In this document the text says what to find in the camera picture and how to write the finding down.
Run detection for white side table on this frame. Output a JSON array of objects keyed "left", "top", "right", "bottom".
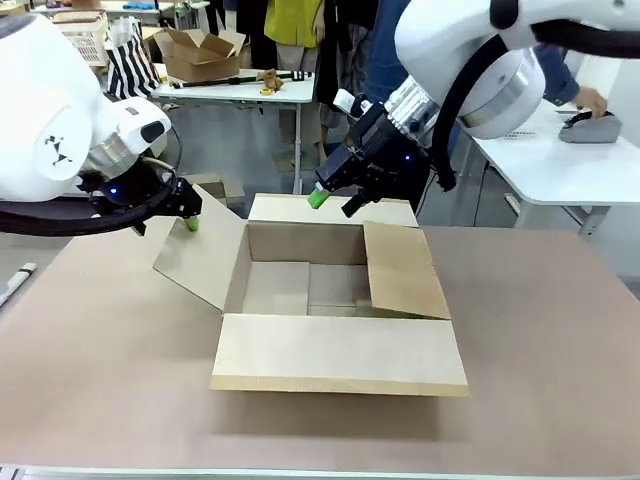
[{"left": 462, "top": 104, "right": 640, "bottom": 237}]

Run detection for black white striped bag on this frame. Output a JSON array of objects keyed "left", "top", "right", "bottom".
[{"left": 103, "top": 17, "right": 164, "bottom": 101}]

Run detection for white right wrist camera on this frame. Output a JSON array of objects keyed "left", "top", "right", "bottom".
[{"left": 332, "top": 88, "right": 374, "bottom": 121}]

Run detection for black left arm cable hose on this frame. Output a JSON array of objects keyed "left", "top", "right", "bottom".
[{"left": 0, "top": 169, "right": 179, "bottom": 237}]

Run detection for person's left forearm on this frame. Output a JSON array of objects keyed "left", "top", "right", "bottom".
[{"left": 535, "top": 45, "right": 582, "bottom": 107}]

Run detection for open cardboard box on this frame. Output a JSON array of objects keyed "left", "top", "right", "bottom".
[{"left": 152, "top": 27, "right": 247, "bottom": 84}]

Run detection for person in yellow vest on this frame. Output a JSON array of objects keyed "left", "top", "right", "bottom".
[{"left": 263, "top": 0, "right": 327, "bottom": 50}]

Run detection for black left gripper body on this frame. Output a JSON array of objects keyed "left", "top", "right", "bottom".
[{"left": 77, "top": 159, "right": 204, "bottom": 222}]

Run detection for white marker pen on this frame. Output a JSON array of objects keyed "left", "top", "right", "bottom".
[{"left": 0, "top": 261, "right": 39, "bottom": 307}]

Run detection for brown teddy toy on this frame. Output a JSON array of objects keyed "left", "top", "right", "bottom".
[{"left": 256, "top": 68, "right": 282, "bottom": 94}]

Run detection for cardboard pieces on floor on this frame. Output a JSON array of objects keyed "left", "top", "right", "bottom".
[{"left": 188, "top": 173, "right": 246, "bottom": 207}]

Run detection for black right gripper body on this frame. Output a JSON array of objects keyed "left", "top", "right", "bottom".
[{"left": 314, "top": 103, "right": 431, "bottom": 202}]

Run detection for long black rod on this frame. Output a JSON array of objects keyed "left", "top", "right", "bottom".
[{"left": 171, "top": 70, "right": 314, "bottom": 91}]

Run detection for beige plastic basket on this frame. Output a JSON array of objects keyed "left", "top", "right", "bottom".
[{"left": 51, "top": 10, "right": 110, "bottom": 67}]

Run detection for person's left hand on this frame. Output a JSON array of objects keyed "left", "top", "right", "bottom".
[{"left": 574, "top": 88, "right": 609, "bottom": 119}]

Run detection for brown cardboard packing box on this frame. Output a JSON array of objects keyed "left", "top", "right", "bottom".
[{"left": 152, "top": 184, "right": 470, "bottom": 399}]

